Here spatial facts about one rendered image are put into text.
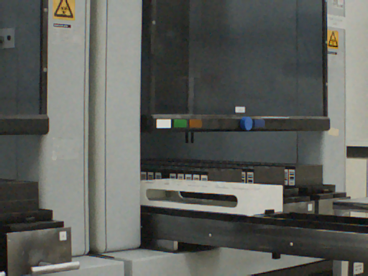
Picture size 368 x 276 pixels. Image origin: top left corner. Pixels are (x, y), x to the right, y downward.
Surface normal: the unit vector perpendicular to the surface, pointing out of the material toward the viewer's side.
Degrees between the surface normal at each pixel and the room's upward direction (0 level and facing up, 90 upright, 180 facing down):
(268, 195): 90
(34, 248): 90
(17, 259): 90
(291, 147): 90
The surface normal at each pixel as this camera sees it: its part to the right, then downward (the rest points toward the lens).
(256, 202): 0.76, 0.04
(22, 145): -0.65, 0.04
